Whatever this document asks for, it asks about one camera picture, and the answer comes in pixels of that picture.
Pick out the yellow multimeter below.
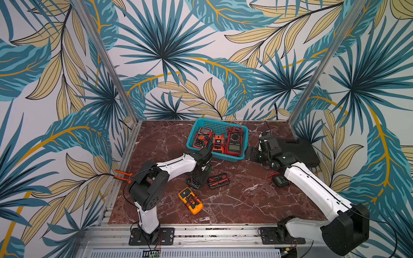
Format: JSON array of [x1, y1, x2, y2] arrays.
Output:
[[178, 187, 203, 215]]

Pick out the orange clamp multimeter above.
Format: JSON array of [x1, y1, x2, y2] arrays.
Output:
[[212, 134, 225, 154]]

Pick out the orange black multimeter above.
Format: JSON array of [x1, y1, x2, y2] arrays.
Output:
[[193, 127, 213, 149]]

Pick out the black plastic tool case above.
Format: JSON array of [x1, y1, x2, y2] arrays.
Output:
[[278, 139, 320, 168]]

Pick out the left corner metal post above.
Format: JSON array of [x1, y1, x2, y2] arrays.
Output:
[[73, 0, 139, 125]]

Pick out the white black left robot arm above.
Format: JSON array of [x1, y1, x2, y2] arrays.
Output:
[[129, 147, 213, 237]]

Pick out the orange handled pliers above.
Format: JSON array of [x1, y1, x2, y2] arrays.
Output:
[[114, 170, 133, 184]]

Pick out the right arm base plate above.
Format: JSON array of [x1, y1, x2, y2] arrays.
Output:
[[258, 227, 306, 246]]

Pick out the small black multimeter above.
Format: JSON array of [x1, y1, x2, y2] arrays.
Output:
[[268, 172, 290, 188]]

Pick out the aluminium front rail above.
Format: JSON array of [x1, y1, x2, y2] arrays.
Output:
[[76, 224, 336, 258]]

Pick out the corner metal post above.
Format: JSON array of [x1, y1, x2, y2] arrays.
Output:
[[288, 0, 367, 126], [73, 0, 139, 125]]

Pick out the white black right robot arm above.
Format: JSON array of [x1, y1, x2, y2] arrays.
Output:
[[245, 133, 370, 256]]

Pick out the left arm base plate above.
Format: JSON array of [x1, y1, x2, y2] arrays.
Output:
[[129, 227, 175, 246]]

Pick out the green black multimeter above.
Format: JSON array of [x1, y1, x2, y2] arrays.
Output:
[[186, 164, 213, 189]]

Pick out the teal plastic basket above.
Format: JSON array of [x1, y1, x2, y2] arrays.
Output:
[[186, 118, 248, 162]]

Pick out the red black large multimeter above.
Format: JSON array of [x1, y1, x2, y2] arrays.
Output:
[[226, 124, 244, 156]]

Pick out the small black red tester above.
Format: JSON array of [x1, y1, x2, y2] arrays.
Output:
[[208, 173, 230, 189]]

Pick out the right corner metal post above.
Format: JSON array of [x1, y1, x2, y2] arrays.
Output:
[[288, 0, 367, 126]]

